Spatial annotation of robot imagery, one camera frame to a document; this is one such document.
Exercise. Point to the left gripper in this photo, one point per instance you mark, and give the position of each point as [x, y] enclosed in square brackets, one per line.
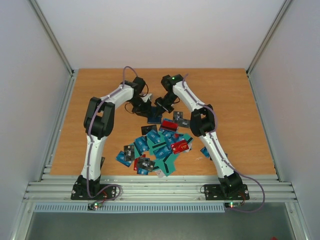
[145, 113]

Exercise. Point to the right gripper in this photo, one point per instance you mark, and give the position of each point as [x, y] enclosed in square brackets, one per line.
[163, 105]

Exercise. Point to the dark blue card holder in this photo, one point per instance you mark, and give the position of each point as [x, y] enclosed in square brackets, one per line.
[152, 118]

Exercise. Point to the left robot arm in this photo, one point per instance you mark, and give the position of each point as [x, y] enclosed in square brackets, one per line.
[99, 122]

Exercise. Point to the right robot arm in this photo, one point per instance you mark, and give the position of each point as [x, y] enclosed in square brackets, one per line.
[202, 125]

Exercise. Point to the black card under vip card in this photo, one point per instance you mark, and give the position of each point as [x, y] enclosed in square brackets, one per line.
[177, 115]

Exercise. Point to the plain black card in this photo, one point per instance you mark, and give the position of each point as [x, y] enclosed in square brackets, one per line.
[147, 128]

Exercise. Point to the black vip card upper right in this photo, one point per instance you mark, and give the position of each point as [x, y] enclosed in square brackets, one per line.
[184, 123]

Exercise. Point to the large teal card centre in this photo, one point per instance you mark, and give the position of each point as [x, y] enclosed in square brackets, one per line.
[160, 150]

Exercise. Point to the black vip card centre left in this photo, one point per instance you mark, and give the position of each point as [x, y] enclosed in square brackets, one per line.
[129, 153]

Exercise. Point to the black vip card on red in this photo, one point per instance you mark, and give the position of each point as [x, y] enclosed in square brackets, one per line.
[145, 164]

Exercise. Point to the teal card with stripe bottom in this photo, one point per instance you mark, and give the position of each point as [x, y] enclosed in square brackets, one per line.
[166, 164]

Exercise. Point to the blue card right upper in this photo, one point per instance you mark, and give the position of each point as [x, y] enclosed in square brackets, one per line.
[205, 152]

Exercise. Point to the blue card bottom of pile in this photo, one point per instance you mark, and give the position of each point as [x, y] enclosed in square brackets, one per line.
[141, 171]

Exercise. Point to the black vip card far left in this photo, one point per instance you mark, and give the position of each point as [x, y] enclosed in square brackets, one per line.
[102, 162]

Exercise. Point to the white card with red print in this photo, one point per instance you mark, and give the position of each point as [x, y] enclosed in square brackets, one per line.
[159, 173]

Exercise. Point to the left controller board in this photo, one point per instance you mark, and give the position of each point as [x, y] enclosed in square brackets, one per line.
[95, 206]

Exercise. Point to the controller board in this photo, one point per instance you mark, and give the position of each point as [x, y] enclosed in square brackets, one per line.
[95, 206]
[233, 205]

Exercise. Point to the right controller board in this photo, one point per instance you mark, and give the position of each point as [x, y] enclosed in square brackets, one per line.
[233, 205]

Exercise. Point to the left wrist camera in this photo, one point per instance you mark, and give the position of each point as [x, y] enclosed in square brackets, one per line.
[147, 97]

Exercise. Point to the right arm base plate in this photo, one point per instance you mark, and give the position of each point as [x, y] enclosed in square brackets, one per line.
[214, 192]

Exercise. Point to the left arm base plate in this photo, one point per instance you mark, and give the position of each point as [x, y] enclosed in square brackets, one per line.
[98, 192]

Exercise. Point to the grey slotted cable duct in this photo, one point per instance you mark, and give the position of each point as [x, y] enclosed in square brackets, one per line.
[130, 208]

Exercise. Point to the aluminium rail frame front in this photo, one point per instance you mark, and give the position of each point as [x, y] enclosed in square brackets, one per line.
[151, 188]

